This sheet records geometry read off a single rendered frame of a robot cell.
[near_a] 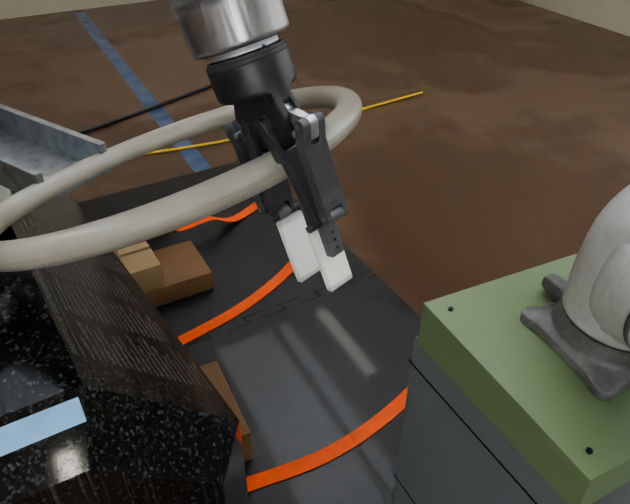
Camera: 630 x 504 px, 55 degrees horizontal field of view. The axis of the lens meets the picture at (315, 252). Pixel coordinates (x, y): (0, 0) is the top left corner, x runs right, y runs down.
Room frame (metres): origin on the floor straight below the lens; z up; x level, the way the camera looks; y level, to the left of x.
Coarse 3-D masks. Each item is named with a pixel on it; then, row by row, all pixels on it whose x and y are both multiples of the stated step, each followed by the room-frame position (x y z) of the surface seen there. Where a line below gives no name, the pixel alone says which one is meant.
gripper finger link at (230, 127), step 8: (224, 128) 0.56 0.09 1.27; (232, 128) 0.55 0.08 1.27; (232, 136) 0.55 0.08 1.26; (232, 144) 0.55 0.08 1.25; (240, 144) 0.54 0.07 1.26; (240, 152) 0.54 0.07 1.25; (248, 152) 0.54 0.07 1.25; (240, 160) 0.54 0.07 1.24; (248, 160) 0.54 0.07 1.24; (256, 200) 0.53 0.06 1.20; (264, 200) 0.53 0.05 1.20; (264, 208) 0.53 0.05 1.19
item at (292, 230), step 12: (288, 216) 0.52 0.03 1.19; (300, 216) 0.52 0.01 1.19; (288, 228) 0.51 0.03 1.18; (300, 228) 0.52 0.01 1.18; (288, 240) 0.50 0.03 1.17; (300, 240) 0.51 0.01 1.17; (288, 252) 0.50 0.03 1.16; (300, 252) 0.50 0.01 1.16; (312, 252) 0.51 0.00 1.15; (300, 264) 0.50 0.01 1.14; (312, 264) 0.51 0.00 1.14; (300, 276) 0.49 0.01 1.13
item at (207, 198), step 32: (320, 96) 0.77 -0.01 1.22; (352, 96) 0.66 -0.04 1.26; (160, 128) 0.88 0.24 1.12; (192, 128) 0.87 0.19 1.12; (352, 128) 0.59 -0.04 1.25; (96, 160) 0.81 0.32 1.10; (128, 160) 0.84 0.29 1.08; (256, 160) 0.49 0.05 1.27; (32, 192) 0.71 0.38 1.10; (192, 192) 0.45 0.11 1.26; (224, 192) 0.46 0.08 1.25; (256, 192) 0.47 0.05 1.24; (0, 224) 0.61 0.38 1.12; (96, 224) 0.44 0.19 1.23; (128, 224) 0.43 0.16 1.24; (160, 224) 0.43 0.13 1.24; (0, 256) 0.45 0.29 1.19; (32, 256) 0.43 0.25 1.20; (64, 256) 0.43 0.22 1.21
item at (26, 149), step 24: (0, 120) 0.97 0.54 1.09; (24, 120) 0.93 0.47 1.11; (0, 144) 0.91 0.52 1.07; (24, 144) 0.91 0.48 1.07; (48, 144) 0.90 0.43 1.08; (72, 144) 0.86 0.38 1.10; (96, 144) 0.83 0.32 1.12; (0, 168) 0.78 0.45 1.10; (24, 168) 0.75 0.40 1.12; (48, 168) 0.83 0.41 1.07
